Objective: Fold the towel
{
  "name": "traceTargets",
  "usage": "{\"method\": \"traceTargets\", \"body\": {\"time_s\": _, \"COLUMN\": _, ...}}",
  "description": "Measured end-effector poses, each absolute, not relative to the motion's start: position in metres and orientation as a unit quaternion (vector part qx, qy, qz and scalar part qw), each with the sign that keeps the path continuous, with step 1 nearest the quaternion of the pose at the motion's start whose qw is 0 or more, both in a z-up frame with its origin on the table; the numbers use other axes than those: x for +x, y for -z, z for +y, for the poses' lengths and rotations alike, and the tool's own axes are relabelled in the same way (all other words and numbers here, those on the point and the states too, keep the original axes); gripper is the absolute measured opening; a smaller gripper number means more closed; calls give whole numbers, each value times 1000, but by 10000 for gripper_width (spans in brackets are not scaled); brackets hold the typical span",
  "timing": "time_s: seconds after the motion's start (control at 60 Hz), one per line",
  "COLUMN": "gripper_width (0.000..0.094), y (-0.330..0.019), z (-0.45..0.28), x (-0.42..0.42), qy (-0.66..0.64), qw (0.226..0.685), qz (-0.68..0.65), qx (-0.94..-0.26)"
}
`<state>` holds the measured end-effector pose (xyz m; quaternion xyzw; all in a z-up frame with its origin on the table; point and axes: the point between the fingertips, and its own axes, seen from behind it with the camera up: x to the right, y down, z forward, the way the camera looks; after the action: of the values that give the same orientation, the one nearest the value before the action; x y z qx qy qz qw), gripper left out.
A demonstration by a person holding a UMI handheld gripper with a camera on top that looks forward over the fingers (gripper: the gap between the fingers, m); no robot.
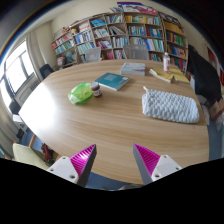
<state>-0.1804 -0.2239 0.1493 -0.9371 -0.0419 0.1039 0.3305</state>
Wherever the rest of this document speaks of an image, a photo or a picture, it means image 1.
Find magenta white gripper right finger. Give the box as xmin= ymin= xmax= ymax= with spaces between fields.
xmin=133 ymin=143 xmax=182 ymax=185

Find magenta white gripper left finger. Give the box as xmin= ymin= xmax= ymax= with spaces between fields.
xmin=48 ymin=144 xmax=97 ymax=187

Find light grey textured towel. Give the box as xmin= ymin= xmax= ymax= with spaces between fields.
xmin=142 ymin=87 xmax=200 ymax=124

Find green cushioned chair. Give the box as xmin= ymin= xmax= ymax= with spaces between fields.
xmin=13 ymin=143 xmax=48 ymax=170

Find green plastic bag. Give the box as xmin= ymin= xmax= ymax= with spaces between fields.
xmin=68 ymin=82 xmax=92 ymax=104

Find teal hardcover book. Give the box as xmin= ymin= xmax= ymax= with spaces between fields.
xmin=96 ymin=73 xmax=130 ymax=91

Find yellow open book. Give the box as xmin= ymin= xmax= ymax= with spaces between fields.
xmin=149 ymin=68 xmax=189 ymax=83

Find grey stacked books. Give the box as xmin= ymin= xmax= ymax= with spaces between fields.
xmin=120 ymin=62 xmax=145 ymax=76

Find black chair by window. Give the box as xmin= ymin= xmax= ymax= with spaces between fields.
xmin=39 ymin=64 xmax=54 ymax=79

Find dark jacket on rack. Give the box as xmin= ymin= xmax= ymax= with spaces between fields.
xmin=187 ymin=45 xmax=222 ymax=105

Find clear plastic bottle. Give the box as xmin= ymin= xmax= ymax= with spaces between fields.
xmin=163 ymin=52 xmax=170 ymax=72

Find grey left office chair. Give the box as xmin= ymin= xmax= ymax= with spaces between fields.
xmin=85 ymin=47 xmax=102 ymax=62

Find bright window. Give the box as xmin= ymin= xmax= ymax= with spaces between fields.
xmin=0 ymin=41 xmax=34 ymax=101

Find large wooden bookshelf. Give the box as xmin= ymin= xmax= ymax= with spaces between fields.
xmin=51 ymin=12 xmax=188 ymax=73

